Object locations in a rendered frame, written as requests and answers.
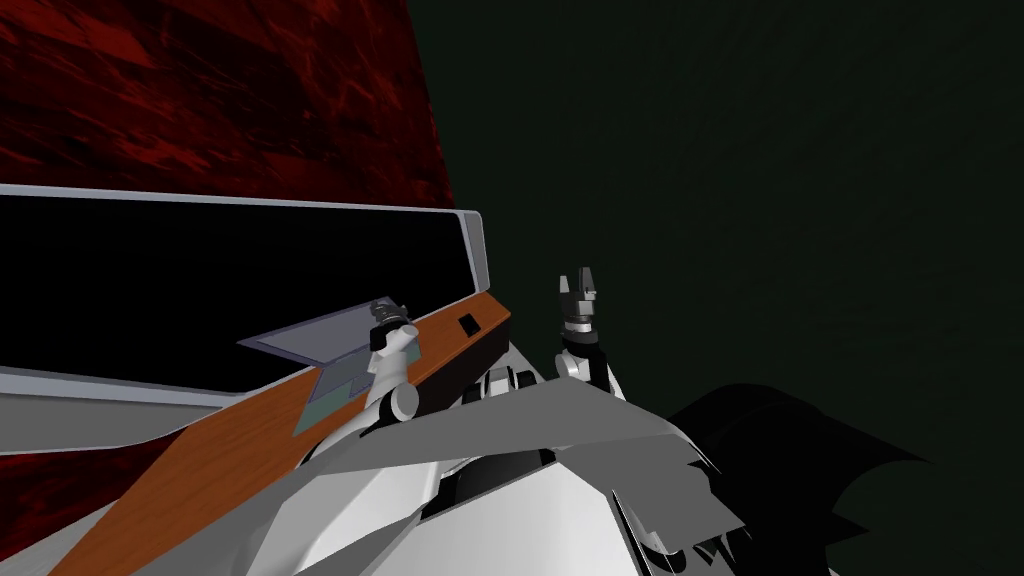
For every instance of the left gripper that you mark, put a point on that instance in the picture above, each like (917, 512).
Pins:
(389, 314)

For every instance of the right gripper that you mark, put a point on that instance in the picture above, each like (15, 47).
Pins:
(580, 310)

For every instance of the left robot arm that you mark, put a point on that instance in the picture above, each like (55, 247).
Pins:
(390, 370)

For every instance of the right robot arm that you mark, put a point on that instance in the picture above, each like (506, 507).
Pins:
(582, 360)

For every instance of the grey open laptop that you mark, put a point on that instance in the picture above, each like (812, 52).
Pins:
(320, 336)

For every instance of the small black box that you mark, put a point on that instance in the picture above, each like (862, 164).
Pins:
(470, 326)

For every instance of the black silver-framed television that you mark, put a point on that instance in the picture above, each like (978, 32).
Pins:
(200, 288)

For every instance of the brown wooden table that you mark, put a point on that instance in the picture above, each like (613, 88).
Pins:
(224, 464)

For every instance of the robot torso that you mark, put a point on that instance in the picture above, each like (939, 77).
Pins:
(496, 528)

